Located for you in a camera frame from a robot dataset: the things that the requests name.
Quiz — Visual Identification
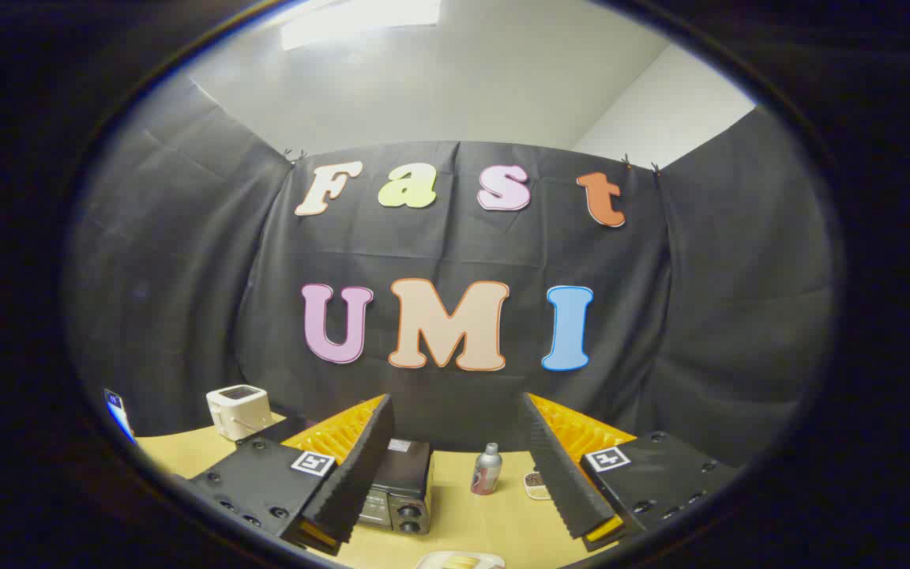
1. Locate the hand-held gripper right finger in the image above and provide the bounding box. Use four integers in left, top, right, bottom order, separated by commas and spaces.
520, 391, 744, 552

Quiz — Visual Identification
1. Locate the black toaster oven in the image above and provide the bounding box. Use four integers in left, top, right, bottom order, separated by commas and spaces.
356, 437, 434, 537

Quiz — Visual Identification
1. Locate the white square plate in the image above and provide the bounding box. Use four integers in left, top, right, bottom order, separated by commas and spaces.
416, 551, 506, 569

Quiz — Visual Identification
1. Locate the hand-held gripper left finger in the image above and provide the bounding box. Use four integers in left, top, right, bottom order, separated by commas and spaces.
175, 393, 397, 556

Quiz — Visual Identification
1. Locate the white pop-up toaster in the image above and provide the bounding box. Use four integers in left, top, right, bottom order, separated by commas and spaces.
206, 385, 274, 441

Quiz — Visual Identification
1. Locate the silver bottle with pink label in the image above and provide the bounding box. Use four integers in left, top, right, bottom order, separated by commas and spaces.
471, 443, 503, 496

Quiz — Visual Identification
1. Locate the smartphone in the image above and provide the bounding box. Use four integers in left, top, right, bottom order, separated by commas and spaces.
104, 388, 136, 443

